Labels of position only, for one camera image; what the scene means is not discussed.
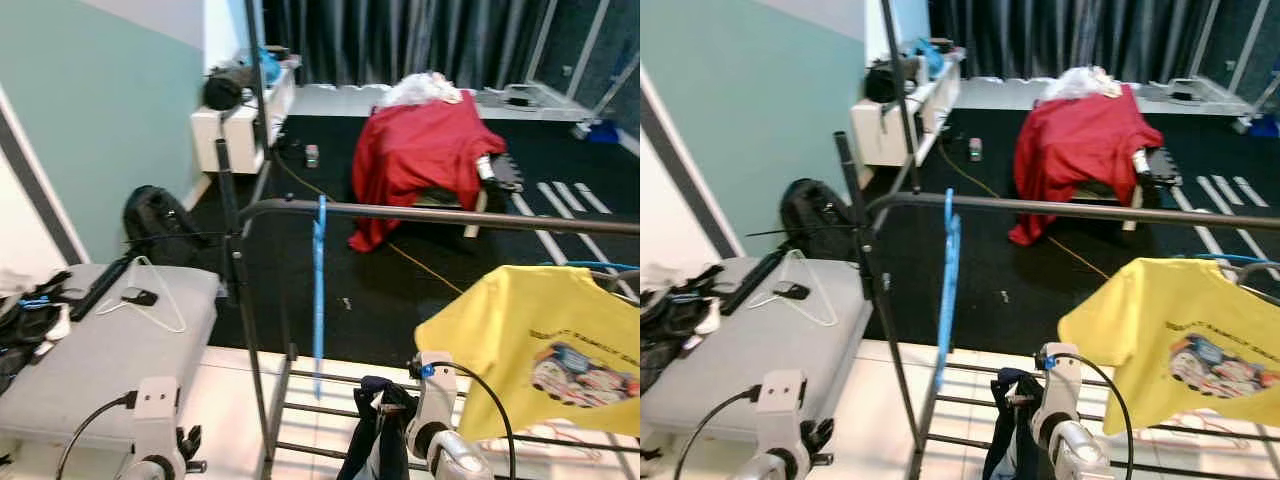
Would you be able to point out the black backpack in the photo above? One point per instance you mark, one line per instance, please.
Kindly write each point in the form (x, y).
(160, 225)
(815, 215)

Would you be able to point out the yellow printed t-shirt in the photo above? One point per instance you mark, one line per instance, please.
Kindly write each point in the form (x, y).
(1150, 320)
(500, 330)

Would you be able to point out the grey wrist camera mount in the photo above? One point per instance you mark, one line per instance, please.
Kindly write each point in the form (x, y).
(435, 395)
(1060, 390)
(782, 405)
(155, 410)

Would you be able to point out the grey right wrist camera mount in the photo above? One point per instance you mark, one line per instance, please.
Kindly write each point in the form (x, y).
(435, 395)
(1060, 390)

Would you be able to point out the navy shirt with yellow print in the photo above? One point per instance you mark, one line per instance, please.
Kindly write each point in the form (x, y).
(1005, 440)
(365, 440)

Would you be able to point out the white shelf cabinet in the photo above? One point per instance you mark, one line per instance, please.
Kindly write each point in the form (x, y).
(235, 135)
(880, 135)

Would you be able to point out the black power adapter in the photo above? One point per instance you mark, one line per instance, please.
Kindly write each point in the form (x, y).
(1183, 95)
(518, 98)

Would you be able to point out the blue headed floor mop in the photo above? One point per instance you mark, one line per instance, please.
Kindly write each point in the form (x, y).
(600, 130)
(1262, 125)

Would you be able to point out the red cloth cover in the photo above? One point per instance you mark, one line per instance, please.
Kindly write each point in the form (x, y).
(1080, 145)
(420, 150)

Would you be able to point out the small black device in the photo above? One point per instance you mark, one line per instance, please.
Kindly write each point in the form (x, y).
(790, 290)
(140, 296)

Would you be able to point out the black fabric bag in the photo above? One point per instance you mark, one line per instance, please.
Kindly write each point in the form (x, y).
(885, 82)
(225, 90)

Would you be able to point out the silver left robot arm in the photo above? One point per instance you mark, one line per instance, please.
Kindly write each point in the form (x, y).
(775, 470)
(150, 470)

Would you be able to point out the long black bar device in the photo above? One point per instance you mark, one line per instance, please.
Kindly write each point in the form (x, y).
(100, 290)
(750, 285)

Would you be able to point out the black metal clothes rack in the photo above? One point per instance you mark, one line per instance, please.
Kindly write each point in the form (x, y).
(450, 215)
(1100, 212)

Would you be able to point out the blue plastic bag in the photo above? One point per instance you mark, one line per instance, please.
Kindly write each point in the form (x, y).
(930, 60)
(270, 68)

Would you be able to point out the small grey box device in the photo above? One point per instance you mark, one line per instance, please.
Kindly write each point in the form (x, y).
(975, 150)
(312, 156)

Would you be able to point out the white plastic bag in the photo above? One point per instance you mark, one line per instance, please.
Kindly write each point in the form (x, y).
(1085, 82)
(420, 88)

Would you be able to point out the white and black machine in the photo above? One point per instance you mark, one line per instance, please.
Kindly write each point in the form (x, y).
(1142, 160)
(487, 165)

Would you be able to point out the grey padded bench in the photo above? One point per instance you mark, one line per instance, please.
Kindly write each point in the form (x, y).
(110, 360)
(760, 350)

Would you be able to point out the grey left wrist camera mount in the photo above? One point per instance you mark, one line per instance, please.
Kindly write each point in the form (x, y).
(782, 405)
(155, 410)

